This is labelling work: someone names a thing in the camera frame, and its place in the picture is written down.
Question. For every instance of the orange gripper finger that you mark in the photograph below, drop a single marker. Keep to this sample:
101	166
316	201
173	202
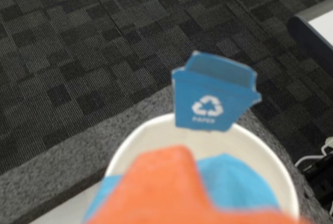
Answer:
161	195

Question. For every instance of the blue paper ball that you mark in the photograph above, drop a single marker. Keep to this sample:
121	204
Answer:
234	182

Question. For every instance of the paper cup with blue label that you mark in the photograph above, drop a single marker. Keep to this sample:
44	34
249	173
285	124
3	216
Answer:
161	135

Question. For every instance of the short black foam strip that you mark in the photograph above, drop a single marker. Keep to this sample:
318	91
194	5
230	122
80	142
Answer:
78	161

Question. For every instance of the blue recycling bin label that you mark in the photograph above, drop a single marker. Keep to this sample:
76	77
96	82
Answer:
208	96

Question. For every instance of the white panel with black frame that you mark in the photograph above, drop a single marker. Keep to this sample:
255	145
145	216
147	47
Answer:
307	37

